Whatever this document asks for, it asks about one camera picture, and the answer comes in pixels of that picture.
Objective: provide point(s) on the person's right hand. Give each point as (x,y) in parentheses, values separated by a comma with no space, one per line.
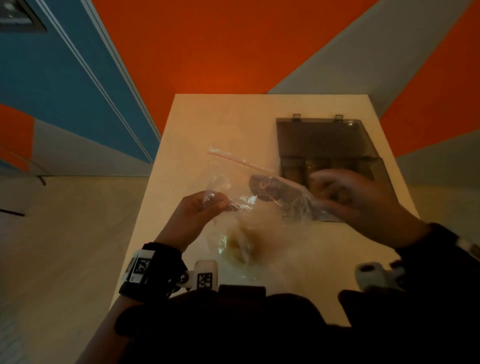
(367,206)

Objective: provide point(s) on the person's left hand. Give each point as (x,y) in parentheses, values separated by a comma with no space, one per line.
(187,219)

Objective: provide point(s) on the yellow item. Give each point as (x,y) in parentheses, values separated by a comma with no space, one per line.
(240,245)

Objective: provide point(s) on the clear plastic zip bag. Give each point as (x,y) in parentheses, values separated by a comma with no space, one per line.
(240,176)

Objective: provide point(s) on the grey plastic storage box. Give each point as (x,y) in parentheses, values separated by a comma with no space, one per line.
(322,140)

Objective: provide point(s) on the person's left forearm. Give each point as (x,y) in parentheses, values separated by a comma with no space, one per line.
(101,337)

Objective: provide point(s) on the person's dark clothing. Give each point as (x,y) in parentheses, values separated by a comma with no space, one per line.
(262,330)

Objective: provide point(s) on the black left wristband with markers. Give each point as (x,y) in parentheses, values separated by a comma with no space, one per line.
(157,273)

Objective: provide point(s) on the black wristband with markers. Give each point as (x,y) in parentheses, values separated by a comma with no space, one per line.
(438,255)
(157,273)

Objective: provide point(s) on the black right wristband with markers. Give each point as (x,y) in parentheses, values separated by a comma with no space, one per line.
(438,255)

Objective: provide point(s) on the black chest device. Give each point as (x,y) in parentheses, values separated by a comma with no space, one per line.
(242,290)

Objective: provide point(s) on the round purple sticker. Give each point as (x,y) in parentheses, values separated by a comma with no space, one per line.
(272,185)

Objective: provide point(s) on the black furniture leg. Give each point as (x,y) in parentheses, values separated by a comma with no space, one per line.
(42,180)

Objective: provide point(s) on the dark framed window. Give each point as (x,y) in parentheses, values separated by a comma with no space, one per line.
(17,15)

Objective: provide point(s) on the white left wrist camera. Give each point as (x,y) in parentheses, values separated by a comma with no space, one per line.
(204,273)

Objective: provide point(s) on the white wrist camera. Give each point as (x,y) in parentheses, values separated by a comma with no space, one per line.
(375,275)
(204,273)

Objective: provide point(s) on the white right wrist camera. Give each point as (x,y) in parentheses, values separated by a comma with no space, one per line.
(375,275)

